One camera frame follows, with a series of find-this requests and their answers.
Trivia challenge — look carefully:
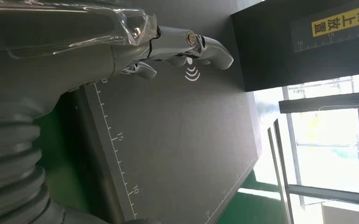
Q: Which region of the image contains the clear plastic wrap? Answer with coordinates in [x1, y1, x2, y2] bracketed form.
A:
[0, 0, 159, 60]

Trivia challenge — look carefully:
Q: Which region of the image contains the black scanner base platform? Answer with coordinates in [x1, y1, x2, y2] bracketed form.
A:
[80, 0, 262, 224]

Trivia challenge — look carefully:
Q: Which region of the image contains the black scanner column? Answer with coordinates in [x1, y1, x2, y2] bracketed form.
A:
[231, 0, 359, 92]

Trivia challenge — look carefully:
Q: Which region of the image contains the yellow warning label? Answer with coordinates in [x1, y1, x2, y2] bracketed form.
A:
[311, 2, 359, 38]

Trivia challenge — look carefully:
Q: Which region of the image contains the grey window frame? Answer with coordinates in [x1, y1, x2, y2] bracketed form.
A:
[267, 72, 359, 224]

